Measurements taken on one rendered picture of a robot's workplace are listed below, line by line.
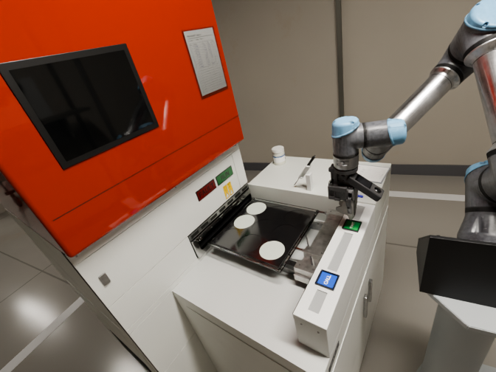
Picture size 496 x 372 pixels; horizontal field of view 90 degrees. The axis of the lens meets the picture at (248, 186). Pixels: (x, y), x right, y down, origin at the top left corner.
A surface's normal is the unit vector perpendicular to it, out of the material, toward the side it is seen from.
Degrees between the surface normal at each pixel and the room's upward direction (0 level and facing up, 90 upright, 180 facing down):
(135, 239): 90
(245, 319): 0
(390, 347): 0
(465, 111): 90
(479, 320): 0
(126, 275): 90
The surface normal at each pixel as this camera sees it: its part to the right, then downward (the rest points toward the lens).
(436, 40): -0.44, 0.53
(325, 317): -0.22, -0.84
